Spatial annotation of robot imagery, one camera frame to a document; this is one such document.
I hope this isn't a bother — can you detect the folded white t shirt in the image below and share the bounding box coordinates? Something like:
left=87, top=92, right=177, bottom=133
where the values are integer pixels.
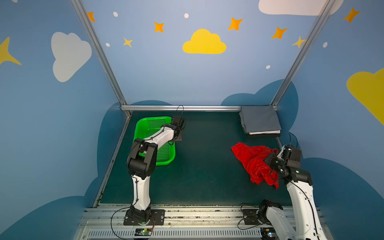
left=249, top=130, right=281, bottom=135

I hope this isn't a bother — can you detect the right green circuit board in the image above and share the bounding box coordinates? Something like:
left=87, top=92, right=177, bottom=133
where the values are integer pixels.
left=261, top=228, right=277, bottom=240

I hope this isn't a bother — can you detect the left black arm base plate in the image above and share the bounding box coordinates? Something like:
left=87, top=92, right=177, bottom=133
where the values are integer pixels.
left=123, top=210, right=165, bottom=226

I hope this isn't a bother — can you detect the green circuit board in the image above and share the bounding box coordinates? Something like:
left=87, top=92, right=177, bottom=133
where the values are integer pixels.
left=135, top=229, right=153, bottom=237
left=261, top=228, right=277, bottom=240

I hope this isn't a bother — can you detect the folded grey t shirt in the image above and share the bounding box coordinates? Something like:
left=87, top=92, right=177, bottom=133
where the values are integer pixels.
left=240, top=105, right=282, bottom=134

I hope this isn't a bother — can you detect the green plastic mesh basket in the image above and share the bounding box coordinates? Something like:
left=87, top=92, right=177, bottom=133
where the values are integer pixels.
left=133, top=116, right=176, bottom=166

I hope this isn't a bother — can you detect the rear aluminium frame bar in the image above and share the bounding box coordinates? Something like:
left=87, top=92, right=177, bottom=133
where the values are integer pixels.
left=120, top=104, right=279, bottom=113

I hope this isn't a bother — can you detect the right aluminium frame post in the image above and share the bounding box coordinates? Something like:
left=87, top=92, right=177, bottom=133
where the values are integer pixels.
left=270, top=0, right=337, bottom=110

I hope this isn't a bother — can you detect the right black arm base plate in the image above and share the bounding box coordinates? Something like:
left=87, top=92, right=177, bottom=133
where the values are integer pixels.
left=241, top=209, right=261, bottom=226

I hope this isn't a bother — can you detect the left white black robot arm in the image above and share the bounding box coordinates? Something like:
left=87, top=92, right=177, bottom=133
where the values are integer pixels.
left=124, top=116, right=185, bottom=226

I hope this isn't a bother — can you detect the left green circuit board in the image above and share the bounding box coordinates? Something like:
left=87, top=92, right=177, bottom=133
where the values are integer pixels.
left=135, top=229, right=153, bottom=237

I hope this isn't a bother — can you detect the aluminium mounting rail bench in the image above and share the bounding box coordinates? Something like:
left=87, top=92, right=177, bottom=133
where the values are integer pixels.
left=73, top=204, right=334, bottom=240

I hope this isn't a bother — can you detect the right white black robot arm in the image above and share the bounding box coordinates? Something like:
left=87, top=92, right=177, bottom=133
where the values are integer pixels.
left=258, top=145, right=327, bottom=240

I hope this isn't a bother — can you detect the folded black t shirt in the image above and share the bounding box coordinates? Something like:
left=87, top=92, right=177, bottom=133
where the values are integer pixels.
left=247, top=134, right=281, bottom=138

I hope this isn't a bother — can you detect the left aluminium frame post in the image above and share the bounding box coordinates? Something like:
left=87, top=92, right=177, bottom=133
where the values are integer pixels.
left=71, top=0, right=127, bottom=107

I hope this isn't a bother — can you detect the aluminium frame post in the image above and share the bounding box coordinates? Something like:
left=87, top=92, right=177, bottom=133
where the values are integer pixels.
left=270, top=0, right=337, bottom=110
left=71, top=0, right=127, bottom=107

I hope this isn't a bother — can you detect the red t shirt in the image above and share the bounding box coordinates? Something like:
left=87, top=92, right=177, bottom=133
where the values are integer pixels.
left=231, top=143, right=280, bottom=189

